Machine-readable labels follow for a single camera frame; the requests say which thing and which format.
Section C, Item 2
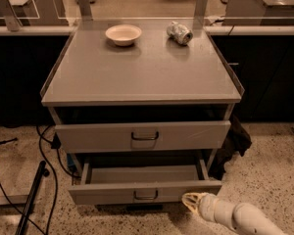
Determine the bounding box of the black floor cable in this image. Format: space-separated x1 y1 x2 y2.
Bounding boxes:
0 124 81 235

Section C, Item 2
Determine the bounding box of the black tool on floor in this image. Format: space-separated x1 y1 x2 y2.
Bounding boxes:
0 137 18 145

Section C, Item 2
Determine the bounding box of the background desk left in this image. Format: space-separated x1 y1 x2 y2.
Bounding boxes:
0 0 69 26

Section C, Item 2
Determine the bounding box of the background desk right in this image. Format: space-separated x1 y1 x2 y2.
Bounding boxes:
223 0 294 25

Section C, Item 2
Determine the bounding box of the white bowl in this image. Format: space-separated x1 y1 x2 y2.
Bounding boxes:
105 24 142 46

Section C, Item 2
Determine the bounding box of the grey drawer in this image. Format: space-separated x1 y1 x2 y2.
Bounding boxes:
55 120 230 154
69 161 221 205

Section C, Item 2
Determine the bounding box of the right acrylic panel post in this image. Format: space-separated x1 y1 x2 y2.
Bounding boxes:
194 0 208 24

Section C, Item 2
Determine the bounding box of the middle acrylic panel post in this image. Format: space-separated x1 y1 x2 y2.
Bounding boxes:
77 0 92 21

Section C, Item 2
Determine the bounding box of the background desk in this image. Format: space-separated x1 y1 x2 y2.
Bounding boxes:
223 0 294 25
0 0 69 26

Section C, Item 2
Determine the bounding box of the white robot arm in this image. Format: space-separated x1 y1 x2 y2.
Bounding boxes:
182 193 287 235

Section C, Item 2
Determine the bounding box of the left acrylic panel post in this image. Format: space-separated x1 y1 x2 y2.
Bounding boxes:
0 0 22 32

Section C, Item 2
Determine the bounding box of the grey drawer cabinet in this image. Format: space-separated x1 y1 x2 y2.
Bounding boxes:
41 19 242 168

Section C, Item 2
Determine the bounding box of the acrylic panel post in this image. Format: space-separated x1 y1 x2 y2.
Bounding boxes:
0 0 22 32
77 0 92 21
194 0 208 24

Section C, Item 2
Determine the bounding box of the grey top drawer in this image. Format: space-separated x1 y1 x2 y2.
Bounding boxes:
55 120 230 154

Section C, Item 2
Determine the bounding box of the crushed silver can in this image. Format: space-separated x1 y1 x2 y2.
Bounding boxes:
167 22 193 45

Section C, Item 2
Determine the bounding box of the black metal bar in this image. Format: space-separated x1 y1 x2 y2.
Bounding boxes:
15 161 49 235

